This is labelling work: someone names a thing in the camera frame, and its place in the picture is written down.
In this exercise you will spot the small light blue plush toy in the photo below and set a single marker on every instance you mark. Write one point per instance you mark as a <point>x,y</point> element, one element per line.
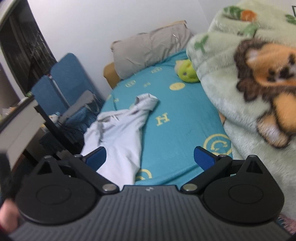
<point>55,117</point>

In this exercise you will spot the grey pillow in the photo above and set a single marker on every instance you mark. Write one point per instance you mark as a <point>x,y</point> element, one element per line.
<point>148,48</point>

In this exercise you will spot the brown bed headboard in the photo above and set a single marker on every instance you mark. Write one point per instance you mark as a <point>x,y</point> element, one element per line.
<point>111,75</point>

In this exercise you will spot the person's left hand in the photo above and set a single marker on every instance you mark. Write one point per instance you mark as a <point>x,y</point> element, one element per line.
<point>8,215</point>

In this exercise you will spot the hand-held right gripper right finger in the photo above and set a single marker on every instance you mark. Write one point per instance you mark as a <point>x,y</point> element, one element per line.
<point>203,158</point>

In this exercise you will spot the grey folded cloth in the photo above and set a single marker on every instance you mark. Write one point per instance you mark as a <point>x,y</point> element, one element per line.
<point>79,102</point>

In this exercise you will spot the blue covered tall chair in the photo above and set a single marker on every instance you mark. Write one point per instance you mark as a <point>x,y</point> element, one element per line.
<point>71,74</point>

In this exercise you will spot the green lion print fleece blanket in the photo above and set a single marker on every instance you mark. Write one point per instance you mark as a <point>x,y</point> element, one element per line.
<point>231,104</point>

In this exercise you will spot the pink fluffy cloth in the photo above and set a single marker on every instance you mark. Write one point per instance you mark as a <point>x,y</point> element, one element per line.
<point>288,223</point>

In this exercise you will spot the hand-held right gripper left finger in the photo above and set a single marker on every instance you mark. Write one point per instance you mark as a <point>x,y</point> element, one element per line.
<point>98,157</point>

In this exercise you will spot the white t-shirt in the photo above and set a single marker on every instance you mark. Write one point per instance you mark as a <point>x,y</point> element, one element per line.
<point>122,132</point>

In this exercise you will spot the dark window with grille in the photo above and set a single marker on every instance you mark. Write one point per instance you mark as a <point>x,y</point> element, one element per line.
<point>20,41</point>

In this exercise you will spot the white table with black legs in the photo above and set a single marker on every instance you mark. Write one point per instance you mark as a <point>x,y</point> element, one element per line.
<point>20,129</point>

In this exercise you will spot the teal smiley print bed sheet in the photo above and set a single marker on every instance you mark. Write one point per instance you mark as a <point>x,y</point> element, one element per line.
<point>180,115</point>

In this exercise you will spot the green plush toy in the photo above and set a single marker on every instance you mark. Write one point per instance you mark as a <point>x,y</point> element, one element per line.
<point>188,73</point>

